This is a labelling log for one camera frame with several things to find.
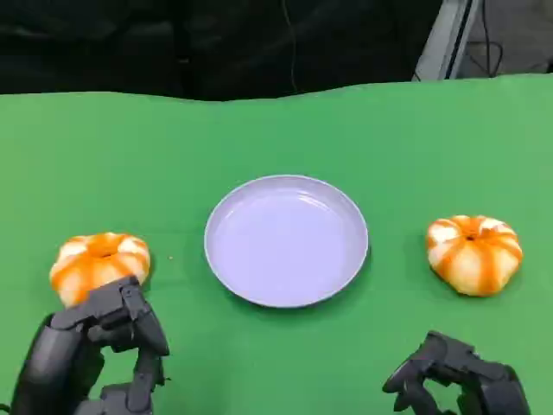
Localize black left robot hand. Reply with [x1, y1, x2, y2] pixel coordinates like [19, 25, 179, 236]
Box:
[9, 275, 171, 415]

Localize orange and white bread roll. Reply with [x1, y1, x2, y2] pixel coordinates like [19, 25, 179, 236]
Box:
[425, 214, 524, 297]
[48, 232, 152, 309]

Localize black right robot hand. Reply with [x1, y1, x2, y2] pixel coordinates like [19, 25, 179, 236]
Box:
[381, 330, 531, 415]

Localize white and grey frame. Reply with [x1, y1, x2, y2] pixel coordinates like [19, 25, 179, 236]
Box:
[412, 0, 481, 82]

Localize black floor cable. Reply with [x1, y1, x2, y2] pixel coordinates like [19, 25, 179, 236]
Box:
[468, 0, 505, 80]

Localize black backdrop curtain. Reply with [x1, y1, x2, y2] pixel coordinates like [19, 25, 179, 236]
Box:
[0, 0, 448, 103]

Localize green table cloth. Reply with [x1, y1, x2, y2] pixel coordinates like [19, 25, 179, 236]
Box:
[0, 71, 553, 415]

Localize lilac plate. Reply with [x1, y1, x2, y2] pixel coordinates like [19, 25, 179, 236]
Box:
[203, 174, 371, 310]

